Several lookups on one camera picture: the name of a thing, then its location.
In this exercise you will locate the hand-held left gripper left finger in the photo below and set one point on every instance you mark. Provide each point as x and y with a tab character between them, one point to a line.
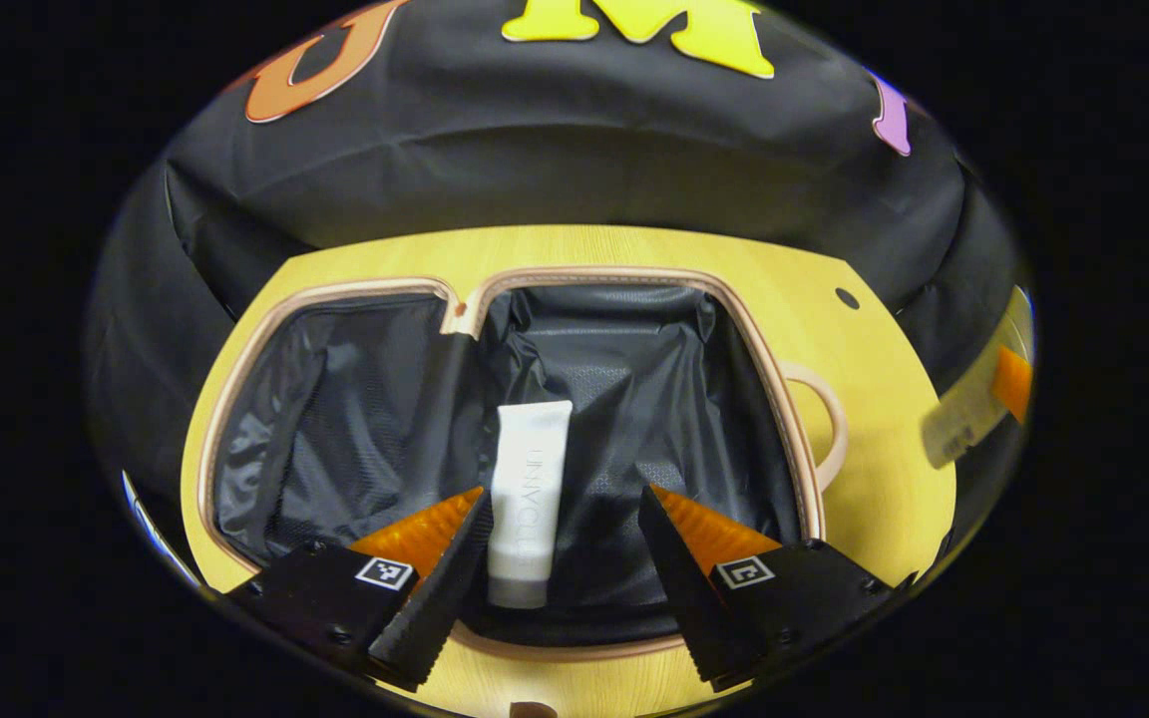
440	598

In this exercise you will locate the white squeeze tube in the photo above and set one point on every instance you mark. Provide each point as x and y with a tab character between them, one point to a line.
527	499

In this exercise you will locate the black table hole cap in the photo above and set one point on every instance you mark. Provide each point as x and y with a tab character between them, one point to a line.
847	297

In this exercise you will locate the beige suitcase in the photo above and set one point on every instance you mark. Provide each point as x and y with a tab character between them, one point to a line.
355	419

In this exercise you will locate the white bottle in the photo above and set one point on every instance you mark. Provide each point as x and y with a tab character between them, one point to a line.
968	409

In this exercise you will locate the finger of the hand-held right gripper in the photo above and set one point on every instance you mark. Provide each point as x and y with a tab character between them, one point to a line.
1015	384

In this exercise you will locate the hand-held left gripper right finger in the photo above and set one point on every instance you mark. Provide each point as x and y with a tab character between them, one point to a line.
694	598

